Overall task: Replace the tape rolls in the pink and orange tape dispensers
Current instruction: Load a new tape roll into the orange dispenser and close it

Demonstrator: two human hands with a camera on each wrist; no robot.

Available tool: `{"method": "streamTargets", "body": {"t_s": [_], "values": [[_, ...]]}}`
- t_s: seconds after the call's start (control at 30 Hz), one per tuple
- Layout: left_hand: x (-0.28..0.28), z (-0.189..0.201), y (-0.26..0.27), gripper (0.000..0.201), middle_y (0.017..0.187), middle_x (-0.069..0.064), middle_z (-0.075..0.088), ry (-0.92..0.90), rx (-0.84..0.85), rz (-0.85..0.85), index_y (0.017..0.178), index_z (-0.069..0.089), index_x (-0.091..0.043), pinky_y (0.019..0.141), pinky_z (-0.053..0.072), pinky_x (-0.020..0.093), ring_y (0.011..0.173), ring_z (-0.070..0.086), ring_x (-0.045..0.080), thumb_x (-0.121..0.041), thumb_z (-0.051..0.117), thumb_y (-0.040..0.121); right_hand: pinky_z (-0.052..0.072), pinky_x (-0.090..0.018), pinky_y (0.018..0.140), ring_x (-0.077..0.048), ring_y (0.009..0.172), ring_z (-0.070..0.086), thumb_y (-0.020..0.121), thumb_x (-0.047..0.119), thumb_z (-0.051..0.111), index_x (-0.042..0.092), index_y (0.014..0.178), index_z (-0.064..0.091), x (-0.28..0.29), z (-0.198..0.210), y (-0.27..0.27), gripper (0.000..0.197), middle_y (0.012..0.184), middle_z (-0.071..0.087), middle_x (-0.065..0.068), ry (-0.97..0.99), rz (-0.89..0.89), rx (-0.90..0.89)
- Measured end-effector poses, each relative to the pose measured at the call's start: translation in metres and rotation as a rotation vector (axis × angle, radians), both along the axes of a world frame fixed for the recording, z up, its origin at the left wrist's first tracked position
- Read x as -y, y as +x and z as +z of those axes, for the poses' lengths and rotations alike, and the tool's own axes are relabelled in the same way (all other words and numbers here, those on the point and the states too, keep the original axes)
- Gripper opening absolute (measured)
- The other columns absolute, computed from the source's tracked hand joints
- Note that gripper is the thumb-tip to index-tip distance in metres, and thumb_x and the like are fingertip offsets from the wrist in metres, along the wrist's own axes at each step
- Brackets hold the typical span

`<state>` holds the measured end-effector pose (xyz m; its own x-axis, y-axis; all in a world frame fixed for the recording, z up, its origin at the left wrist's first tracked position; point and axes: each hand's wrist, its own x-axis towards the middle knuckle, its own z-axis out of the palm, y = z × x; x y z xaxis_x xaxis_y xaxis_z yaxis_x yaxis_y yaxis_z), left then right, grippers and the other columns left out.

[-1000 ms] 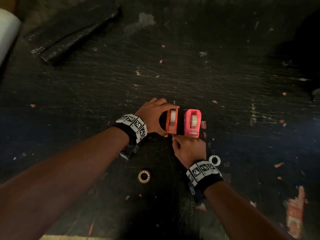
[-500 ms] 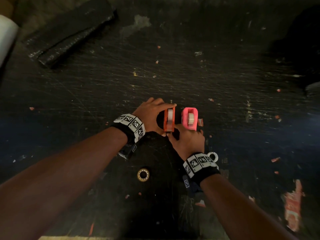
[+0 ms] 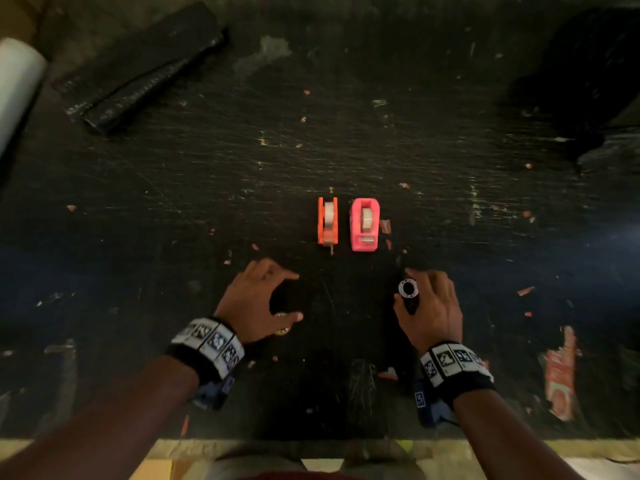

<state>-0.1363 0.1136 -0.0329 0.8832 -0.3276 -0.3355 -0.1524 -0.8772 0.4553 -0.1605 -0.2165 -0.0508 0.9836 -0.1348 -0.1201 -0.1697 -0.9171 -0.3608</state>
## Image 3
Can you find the person's right hand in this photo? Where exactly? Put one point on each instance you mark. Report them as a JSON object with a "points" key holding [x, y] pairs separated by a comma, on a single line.
{"points": [[437, 314]]}

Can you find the person's left hand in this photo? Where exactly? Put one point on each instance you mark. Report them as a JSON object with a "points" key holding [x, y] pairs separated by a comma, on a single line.
{"points": [[245, 304]]}

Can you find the person's left thumb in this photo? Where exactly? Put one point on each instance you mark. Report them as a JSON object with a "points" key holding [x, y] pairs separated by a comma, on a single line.
{"points": [[287, 319]]}

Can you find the person's right thumb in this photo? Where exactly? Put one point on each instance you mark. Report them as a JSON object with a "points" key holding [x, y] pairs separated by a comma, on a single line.
{"points": [[401, 312]]}

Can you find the black tape roll yellowish core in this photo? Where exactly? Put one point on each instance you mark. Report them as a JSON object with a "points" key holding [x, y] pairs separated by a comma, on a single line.
{"points": [[282, 325]]}

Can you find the black tape roll white core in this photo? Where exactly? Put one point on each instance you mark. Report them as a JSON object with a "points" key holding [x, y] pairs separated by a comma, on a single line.
{"points": [[407, 289]]}

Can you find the person's right forearm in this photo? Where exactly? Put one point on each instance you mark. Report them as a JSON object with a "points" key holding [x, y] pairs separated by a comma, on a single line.
{"points": [[505, 434]]}

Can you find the person's left forearm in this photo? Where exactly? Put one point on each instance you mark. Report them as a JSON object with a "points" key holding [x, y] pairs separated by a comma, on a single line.
{"points": [[110, 424]]}

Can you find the right wristband with marker tags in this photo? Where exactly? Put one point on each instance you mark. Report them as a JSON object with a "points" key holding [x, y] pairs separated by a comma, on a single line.
{"points": [[452, 367]]}

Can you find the wristband with marker tags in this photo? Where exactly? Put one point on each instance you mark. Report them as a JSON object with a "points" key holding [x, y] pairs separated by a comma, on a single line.
{"points": [[452, 367], [212, 347]]}

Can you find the left wristband with marker tags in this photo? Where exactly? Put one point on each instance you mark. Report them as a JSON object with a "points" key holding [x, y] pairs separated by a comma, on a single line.
{"points": [[212, 347]]}

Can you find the small red tape scrap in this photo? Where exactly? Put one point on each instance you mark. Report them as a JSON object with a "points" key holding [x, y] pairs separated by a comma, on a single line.
{"points": [[385, 226]]}

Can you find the pink tape dispenser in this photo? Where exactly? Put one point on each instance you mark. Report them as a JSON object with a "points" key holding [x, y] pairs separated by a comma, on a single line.
{"points": [[364, 224]]}

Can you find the orange tape dispenser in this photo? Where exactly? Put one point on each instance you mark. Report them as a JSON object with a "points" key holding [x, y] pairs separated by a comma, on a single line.
{"points": [[328, 222]]}

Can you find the person's grey clothing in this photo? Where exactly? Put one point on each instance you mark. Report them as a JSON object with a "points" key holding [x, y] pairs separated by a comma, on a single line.
{"points": [[260, 467]]}

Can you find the torn red sticker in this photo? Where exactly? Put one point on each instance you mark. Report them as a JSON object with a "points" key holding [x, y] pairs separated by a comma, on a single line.
{"points": [[560, 379]]}

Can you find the black plastic sheet roll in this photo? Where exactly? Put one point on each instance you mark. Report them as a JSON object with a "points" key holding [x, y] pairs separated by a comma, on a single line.
{"points": [[140, 64]]}

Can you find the black plastic bag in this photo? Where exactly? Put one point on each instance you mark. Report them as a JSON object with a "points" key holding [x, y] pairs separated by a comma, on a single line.
{"points": [[585, 74]]}

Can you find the white film roll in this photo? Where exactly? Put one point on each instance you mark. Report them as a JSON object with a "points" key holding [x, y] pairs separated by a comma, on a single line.
{"points": [[17, 79]]}

